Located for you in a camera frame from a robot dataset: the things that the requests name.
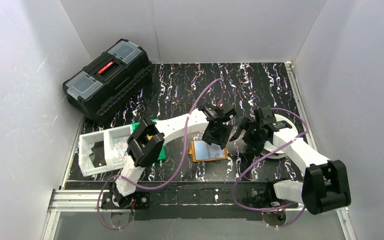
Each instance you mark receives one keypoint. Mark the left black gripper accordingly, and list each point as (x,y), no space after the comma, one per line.
(216,133)

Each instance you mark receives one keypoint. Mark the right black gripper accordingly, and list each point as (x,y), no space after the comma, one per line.
(251,133)

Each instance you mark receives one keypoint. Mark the orange leather card holder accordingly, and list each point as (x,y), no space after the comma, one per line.
(203,152)

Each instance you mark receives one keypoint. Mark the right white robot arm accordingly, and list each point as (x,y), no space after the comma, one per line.
(325,185)

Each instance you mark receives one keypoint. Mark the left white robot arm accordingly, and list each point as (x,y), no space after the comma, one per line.
(171,129)

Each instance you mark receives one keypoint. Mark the green plastic bin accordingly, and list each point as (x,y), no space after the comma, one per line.
(160,154)

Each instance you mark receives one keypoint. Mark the white foam tray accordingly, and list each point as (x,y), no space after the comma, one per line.
(103,151)

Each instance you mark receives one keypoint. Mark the black plastic toolbox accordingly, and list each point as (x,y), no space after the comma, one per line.
(101,88)

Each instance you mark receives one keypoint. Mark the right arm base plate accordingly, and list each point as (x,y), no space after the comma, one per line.
(261,199)

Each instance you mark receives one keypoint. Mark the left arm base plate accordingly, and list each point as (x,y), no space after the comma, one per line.
(137,201)

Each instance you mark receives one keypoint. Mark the aluminium frame rail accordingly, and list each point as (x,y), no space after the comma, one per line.
(198,211)

